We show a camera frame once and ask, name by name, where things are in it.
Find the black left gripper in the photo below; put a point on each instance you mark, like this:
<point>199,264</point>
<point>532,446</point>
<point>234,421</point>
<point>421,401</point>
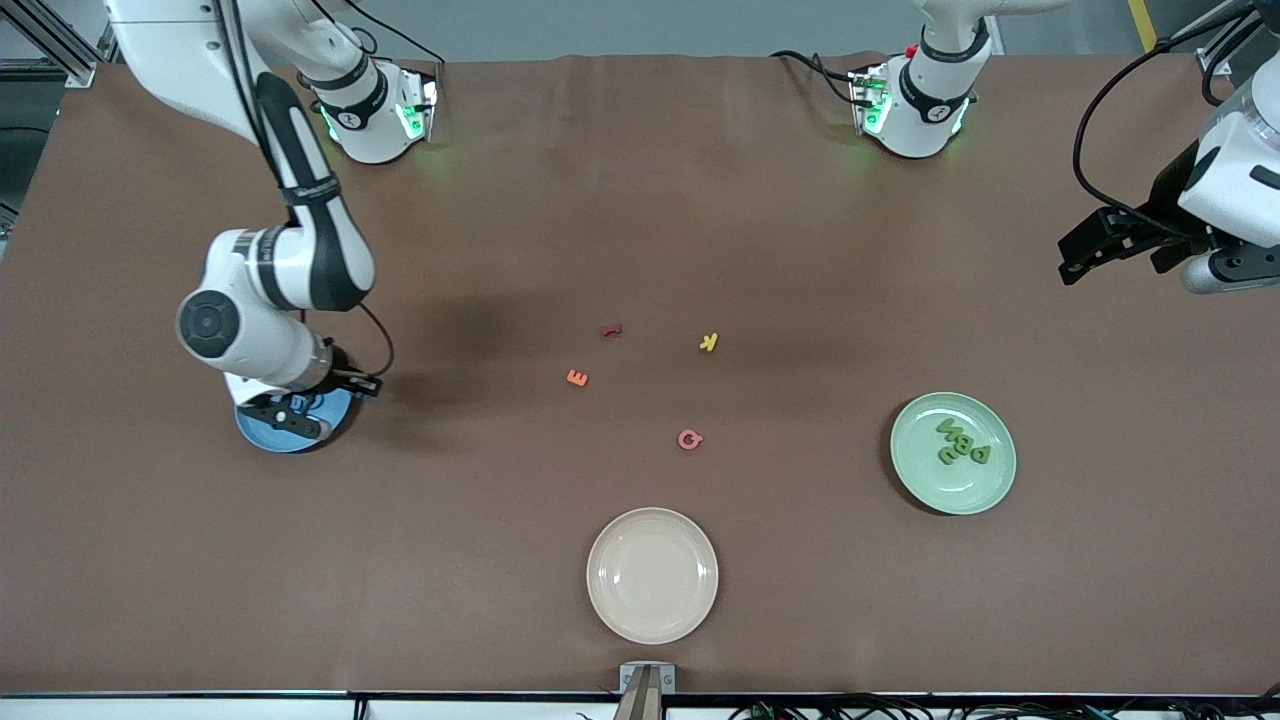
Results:
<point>1166,203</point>

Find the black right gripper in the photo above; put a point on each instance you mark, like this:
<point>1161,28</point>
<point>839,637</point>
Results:
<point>335,375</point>

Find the green foam letter N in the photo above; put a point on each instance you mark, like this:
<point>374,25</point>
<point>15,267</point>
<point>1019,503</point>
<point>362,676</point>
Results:
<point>950,429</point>

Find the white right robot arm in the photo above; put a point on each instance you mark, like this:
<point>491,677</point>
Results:
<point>250,330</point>

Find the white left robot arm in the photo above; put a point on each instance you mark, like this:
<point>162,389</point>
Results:
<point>930,100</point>

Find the blue plate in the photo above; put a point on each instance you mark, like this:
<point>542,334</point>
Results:
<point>342,412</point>

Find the light green plate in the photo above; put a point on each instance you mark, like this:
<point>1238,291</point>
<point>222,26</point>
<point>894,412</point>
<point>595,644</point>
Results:
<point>920,480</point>

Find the pink foam letter Q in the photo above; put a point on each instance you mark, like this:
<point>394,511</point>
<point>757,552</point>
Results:
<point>683,441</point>

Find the brown table mat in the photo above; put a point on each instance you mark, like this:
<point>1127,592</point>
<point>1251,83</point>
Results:
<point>640,200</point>

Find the cream plate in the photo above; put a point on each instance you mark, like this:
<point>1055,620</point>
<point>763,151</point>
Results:
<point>652,575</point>

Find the aluminium frame post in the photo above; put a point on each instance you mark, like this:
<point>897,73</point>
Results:
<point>80,72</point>
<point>1215,62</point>

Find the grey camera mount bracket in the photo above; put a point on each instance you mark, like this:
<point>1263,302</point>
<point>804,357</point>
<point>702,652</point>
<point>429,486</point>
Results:
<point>647,690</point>

